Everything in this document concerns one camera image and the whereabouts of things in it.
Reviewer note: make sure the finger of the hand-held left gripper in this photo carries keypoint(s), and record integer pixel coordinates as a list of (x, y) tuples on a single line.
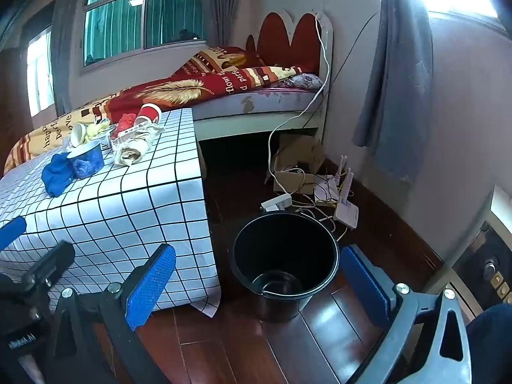
[(12, 230), (52, 262)]

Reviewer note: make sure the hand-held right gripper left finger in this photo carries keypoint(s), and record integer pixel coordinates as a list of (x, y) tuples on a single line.
[(150, 284)]

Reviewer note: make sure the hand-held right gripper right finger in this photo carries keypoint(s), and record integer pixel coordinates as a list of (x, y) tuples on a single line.
[(366, 288)]

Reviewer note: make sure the blue cloth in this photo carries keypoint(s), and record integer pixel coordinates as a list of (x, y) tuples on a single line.
[(58, 174)]

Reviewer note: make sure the blue paper bowl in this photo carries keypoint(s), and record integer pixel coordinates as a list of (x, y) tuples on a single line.
[(86, 164)]

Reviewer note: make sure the black plastic bucket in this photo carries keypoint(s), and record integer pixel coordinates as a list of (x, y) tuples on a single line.
[(248, 256)]

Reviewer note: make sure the brown paper bag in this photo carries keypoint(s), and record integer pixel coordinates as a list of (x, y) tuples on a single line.
[(134, 150)]

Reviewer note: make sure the red and white packet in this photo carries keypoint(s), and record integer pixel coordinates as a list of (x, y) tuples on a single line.
[(120, 139)]

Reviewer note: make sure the red paper cup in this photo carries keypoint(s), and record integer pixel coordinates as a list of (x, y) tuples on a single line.
[(148, 112)]

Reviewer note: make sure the white checked tablecloth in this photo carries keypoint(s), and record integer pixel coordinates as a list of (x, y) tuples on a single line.
[(120, 216)]

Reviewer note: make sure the white router with antennas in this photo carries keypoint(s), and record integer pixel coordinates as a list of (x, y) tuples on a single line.
[(346, 212)]

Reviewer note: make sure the white flat device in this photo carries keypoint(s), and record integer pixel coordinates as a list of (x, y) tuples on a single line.
[(326, 190)]

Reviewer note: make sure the black safe with dial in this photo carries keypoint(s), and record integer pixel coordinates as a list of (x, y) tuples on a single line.
[(480, 264)]

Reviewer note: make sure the white paper cup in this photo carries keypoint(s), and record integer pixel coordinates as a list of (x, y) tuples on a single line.
[(78, 134)]

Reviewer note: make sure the white power strip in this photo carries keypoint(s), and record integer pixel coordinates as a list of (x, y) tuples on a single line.
[(278, 202)]

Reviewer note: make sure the person's dark trouser leg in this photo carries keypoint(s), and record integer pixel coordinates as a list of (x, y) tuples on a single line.
[(494, 340)]

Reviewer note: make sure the cardboard box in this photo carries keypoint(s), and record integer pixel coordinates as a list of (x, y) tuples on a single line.
[(296, 150)]

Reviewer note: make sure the small bright window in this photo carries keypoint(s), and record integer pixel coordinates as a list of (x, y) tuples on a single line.
[(40, 72)]

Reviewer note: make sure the bed with red patterned blanket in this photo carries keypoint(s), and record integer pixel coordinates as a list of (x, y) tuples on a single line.
[(168, 92)]

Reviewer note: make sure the bed with red headboard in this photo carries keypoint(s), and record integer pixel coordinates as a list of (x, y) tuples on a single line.
[(260, 104)]

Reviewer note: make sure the floral pillow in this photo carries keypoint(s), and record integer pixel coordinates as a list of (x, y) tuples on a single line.
[(304, 80)]

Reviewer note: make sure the large window with green curtain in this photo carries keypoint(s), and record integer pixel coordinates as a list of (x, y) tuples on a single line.
[(116, 28)]

